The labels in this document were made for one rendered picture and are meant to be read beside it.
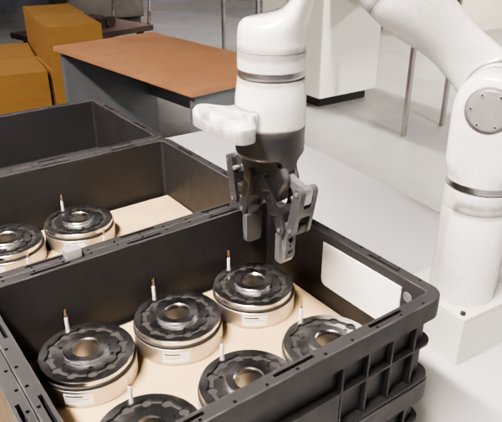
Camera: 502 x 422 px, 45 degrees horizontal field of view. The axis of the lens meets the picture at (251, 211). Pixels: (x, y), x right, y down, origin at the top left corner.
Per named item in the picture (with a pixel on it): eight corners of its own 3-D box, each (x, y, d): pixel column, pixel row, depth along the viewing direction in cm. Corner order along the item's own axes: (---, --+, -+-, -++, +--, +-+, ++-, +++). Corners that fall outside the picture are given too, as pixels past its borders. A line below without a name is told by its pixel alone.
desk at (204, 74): (159, 136, 383) (151, 32, 354) (295, 196, 303) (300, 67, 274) (69, 161, 346) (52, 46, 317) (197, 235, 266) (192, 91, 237)
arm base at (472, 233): (453, 265, 96) (471, 166, 88) (506, 292, 89) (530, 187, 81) (415, 285, 91) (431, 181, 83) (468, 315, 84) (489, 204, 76)
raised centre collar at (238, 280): (257, 269, 80) (257, 265, 79) (280, 285, 76) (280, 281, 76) (226, 281, 77) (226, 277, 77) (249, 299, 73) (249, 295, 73)
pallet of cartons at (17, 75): (77, 85, 494) (66, 2, 465) (125, 121, 409) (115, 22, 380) (-27, 99, 457) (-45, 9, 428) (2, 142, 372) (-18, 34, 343)
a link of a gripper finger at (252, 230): (261, 210, 72) (261, 238, 74) (258, 208, 73) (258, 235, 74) (247, 215, 71) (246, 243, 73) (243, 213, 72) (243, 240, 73)
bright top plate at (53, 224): (93, 202, 99) (92, 199, 99) (125, 223, 92) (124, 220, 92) (33, 221, 93) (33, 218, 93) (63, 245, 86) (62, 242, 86)
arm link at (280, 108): (187, 125, 64) (185, 66, 61) (271, 106, 70) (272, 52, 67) (238, 149, 57) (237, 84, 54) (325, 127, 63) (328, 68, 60)
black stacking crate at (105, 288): (268, 269, 89) (270, 198, 84) (431, 382, 68) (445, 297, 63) (-8, 378, 68) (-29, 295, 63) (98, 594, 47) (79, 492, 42)
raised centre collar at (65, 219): (85, 209, 95) (85, 206, 95) (100, 220, 92) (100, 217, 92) (56, 218, 92) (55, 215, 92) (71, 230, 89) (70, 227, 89)
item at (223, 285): (260, 258, 83) (260, 254, 83) (309, 291, 76) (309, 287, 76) (198, 282, 78) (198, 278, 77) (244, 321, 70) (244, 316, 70)
